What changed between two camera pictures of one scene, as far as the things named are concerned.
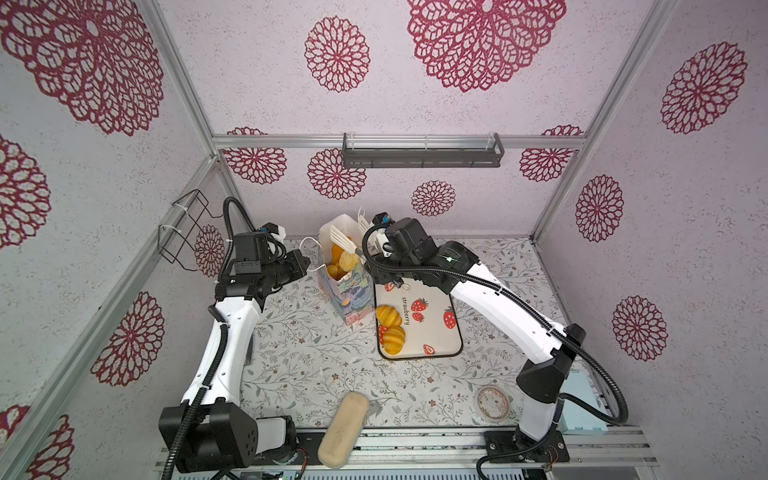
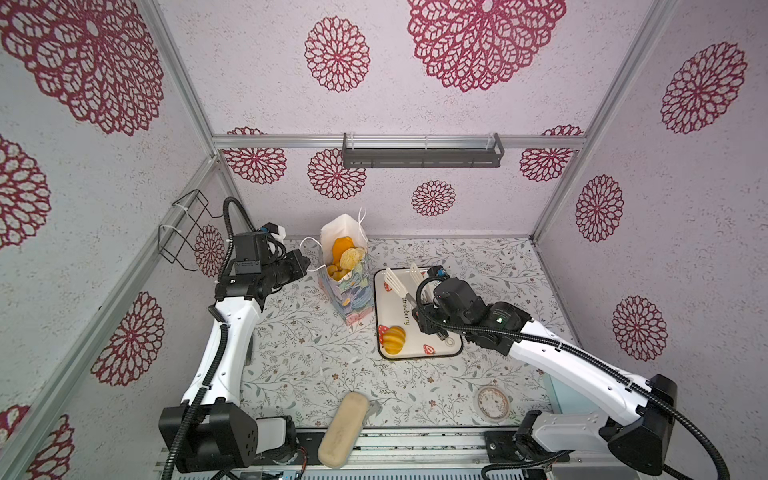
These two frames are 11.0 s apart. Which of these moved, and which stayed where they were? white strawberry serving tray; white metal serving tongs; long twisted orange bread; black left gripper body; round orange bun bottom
Moved: white metal serving tongs
Stayed: white strawberry serving tray; black left gripper body; round orange bun bottom; long twisted orange bread
